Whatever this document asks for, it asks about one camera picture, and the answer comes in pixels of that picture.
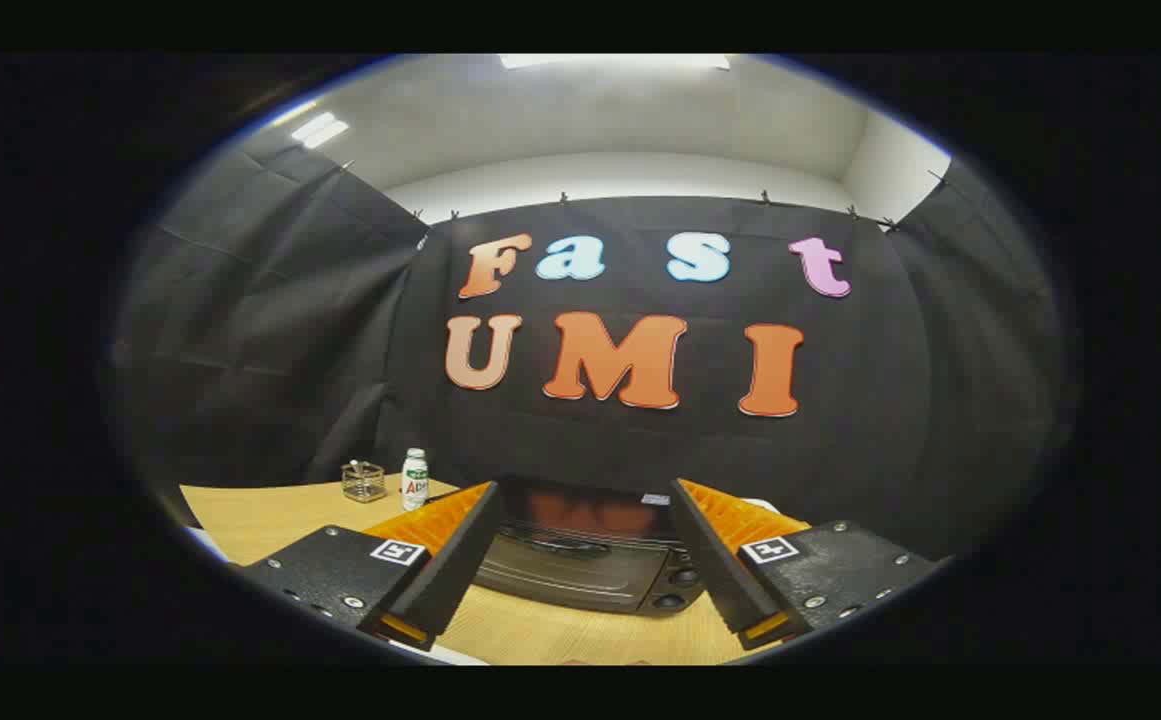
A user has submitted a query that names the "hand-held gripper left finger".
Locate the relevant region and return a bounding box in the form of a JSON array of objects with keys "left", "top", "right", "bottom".
[{"left": 238, "top": 481, "right": 504, "bottom": 651}]

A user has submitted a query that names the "black toaster oven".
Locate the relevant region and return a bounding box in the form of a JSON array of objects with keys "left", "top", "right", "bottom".
[{"left": 475, "top": 478, "right": 706, "bottom": 616}]

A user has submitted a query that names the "small ceiling light panel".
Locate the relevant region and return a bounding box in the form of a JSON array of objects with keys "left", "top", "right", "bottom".
[{"left": 289, "top": 111, "right": 351, "bottom": 150}]

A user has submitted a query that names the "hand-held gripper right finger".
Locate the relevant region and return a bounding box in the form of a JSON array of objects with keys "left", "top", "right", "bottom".
[{"left": 670, "top": 478, "right": 941, "bottom": 649}]

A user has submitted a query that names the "white drink bottle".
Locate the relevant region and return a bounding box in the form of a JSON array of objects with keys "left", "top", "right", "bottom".
[{"left": 401, "top": 448, "right": 431, "bottom": 512}]

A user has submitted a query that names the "wire mesh utensil holder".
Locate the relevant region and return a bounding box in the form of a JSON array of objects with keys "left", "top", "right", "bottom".
[{"left": 341, "top": 460, "right": 387, "bottom": 504}]

